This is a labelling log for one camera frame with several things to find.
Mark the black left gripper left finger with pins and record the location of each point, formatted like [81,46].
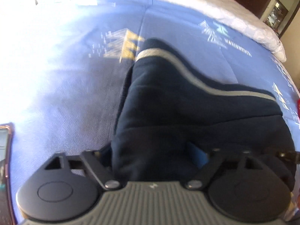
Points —
[97,165]

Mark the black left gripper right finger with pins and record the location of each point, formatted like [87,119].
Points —
[207,163]

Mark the dark navy pants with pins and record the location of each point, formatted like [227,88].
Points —
[167,106]

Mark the smartphone with pink case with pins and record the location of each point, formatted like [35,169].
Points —
[7,213]

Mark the blue patterned bed sheet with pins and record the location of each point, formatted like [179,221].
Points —
[65,98]

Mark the white embossed quilt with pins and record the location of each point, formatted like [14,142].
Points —
[232,14]

